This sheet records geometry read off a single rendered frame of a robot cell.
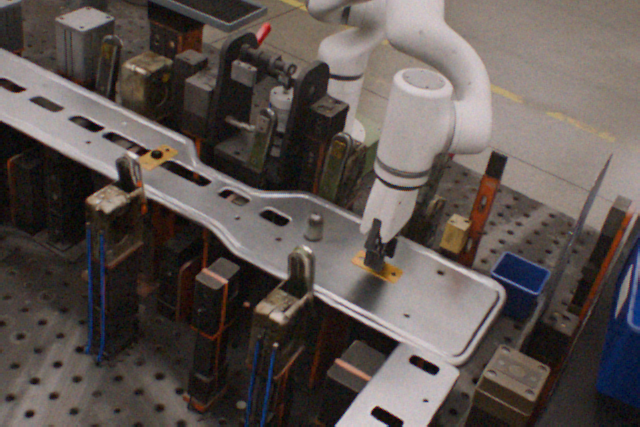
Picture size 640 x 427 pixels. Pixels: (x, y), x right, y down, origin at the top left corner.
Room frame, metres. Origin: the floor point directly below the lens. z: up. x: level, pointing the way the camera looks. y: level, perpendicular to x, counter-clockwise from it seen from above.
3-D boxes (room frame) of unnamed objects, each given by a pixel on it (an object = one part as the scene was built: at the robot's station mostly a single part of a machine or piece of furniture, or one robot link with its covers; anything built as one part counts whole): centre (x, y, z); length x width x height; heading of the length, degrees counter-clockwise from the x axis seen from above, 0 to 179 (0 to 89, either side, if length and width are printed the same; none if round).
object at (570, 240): (0.91, -0.35, 1.17); 0.12 x 0.01 x 0.34; 155
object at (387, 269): (1.03, -0.11, 1.01); 0.08 x 0.04 x 0.01; 65
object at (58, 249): (1.32, 0.50, 0.84); 0.13 x 0.11 x 0.29; 155
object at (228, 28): (1.63, 0.38, 1.16); 0.37 x 0.14 x 0.02; 65
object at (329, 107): (1.33, 0.02, 0.91); 0.07 x 0.05 x 0.42; 155
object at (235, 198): (1.15, 0.15, 0.84); 0.12 x 0.05 x 0.29; 155
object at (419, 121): (1.03, -0.12, 1.28); 0.09 x 0.08 x 0.13; 99
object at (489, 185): (1.13, -0.27, 0.95); 0.03 x 0.01 x 0.50; 65
